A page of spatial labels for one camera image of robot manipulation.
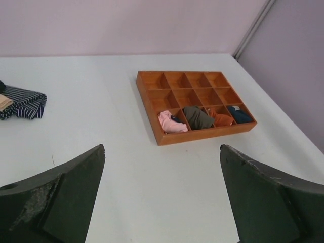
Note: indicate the wooden compartment tray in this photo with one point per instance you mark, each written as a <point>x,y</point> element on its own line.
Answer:
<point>185,106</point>

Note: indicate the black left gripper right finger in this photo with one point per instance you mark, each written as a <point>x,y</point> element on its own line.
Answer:
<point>270,205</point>

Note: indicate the grey rolled underwear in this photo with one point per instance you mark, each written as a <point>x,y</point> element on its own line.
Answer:
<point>197,118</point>

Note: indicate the navy striped underwear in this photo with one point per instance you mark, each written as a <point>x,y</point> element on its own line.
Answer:
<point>26,103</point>

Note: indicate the aluminium corner post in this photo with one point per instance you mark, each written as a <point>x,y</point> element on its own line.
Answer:
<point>253,28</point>

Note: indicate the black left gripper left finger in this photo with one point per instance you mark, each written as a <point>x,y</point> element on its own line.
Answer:
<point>55,205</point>

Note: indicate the pink underwear navy trim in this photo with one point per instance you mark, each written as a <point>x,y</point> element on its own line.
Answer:
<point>168,125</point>

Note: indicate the black underwear in pile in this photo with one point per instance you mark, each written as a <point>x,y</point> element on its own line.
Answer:
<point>2,86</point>

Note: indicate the beige underwear in pile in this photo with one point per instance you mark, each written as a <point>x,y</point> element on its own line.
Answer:
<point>5,102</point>

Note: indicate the orange rolled underwear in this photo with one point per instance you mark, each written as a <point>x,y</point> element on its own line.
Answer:
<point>220,120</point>

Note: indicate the navy rolled underwear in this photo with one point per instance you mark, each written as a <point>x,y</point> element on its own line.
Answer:
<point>239,115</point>

